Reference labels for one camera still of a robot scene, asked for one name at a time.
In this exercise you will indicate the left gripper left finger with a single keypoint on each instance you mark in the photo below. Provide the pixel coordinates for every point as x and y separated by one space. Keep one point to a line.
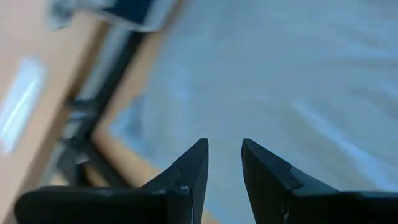
109 205

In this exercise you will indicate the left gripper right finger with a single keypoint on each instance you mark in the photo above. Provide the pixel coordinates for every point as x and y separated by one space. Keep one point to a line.
311 208

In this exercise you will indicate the grey garment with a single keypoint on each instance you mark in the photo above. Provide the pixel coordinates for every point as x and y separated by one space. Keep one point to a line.
280 77

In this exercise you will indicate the light wooden desk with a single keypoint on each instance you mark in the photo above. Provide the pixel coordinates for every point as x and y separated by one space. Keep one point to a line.
46 46

